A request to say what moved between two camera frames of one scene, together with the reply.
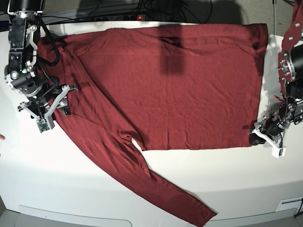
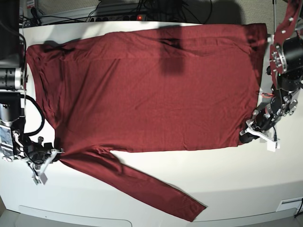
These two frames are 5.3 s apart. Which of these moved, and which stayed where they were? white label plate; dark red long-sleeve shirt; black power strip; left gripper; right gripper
Moved: dark red long-sleeve shirt; left gripper; right gripper
Stayed: black power strip; white label plate
